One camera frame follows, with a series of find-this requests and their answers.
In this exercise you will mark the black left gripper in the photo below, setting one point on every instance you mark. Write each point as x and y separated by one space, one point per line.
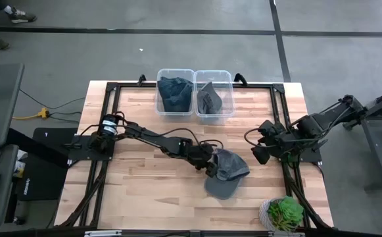
204 158

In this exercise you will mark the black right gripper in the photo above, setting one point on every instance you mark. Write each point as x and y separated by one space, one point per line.
274 138

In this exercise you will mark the grey cap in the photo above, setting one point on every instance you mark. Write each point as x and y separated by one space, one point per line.
223 189
208 100

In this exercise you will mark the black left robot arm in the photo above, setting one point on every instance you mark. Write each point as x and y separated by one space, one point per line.
151 136

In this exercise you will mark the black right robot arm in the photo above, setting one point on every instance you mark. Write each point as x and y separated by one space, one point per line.
322 120

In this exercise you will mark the clear plastic bin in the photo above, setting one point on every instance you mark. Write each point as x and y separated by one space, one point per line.
176 73
225 98

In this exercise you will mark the potted green succulent plant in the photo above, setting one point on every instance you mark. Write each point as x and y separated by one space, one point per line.
286 214

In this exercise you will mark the dark grey metal stand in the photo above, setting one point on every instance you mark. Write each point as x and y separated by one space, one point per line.
374 145

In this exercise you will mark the black mat with logo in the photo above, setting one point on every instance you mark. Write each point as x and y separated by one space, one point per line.
42 184

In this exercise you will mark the black diagonal bar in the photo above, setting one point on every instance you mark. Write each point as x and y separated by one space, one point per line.
36 148

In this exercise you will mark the small white yellow box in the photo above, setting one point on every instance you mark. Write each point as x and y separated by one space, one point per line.
19 168

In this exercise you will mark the black caster wheel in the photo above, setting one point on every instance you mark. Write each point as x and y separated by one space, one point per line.
19 220

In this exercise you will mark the dark grey desk surface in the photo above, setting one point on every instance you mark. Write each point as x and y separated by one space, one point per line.
0 105
0 158

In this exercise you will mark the person's leg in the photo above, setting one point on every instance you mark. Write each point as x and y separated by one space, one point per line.
1 4

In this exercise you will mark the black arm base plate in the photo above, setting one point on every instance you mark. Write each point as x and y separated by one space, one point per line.
79 153
314 156

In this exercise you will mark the black metal rig frame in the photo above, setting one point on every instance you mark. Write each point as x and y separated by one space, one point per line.
278 89

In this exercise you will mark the black curved bracket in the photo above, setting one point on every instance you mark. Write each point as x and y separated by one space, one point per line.
141 77
240 75

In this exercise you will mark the silver metal bracket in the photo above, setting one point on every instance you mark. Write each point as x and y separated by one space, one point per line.
102 233

